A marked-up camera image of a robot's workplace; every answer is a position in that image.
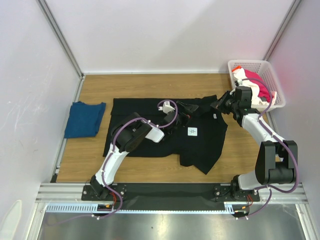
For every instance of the folded blue t shirt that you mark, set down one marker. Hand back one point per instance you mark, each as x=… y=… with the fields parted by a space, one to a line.
x=84 y=120

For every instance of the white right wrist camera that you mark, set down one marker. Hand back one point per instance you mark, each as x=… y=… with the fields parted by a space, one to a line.
x=238 y=82

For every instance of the left aluminium corner post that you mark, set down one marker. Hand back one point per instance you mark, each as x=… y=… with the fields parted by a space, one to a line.
x=44 y=7

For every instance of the aluminium frame rail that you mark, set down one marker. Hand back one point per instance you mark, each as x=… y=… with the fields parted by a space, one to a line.
x=67 y=198

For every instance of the black t shirt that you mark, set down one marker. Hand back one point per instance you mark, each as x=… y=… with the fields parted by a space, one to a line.
x=198 y=142

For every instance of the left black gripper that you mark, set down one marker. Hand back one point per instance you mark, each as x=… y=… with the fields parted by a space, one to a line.
x=185 y=114

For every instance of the orange garment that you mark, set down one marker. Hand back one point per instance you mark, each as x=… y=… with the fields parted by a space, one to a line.
x=236 y=68

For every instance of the aluminium corner post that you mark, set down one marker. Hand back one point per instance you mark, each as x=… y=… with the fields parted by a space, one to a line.
x=282 y=28
x=44 y=7

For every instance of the white plastic basket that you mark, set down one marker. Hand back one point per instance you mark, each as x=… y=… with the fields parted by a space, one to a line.
x=266 y=72

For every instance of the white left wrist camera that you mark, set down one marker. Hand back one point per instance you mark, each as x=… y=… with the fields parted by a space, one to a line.
x=165 y=106

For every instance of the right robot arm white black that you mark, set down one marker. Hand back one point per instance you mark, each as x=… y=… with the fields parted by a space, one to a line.
x=276 y=165

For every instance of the pink t shirt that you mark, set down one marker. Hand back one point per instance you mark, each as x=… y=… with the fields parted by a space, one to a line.
x=260 y=94

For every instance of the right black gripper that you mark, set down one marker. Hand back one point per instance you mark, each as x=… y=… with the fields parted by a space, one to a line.
x=222 y=103

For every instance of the right aluminium corner post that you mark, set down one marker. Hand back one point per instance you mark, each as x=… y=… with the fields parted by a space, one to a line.
x=282 y=28

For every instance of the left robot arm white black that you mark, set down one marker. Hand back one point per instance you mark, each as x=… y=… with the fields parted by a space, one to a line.
x=129 y=134

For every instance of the cream white t shirt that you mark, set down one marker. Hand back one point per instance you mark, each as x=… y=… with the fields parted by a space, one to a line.
x=240 y=75

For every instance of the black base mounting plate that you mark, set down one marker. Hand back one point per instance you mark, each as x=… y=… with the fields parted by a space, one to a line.
x=182 y=196

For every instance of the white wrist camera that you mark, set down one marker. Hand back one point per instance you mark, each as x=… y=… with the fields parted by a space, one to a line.
x=165 y=106
x=238 y=82

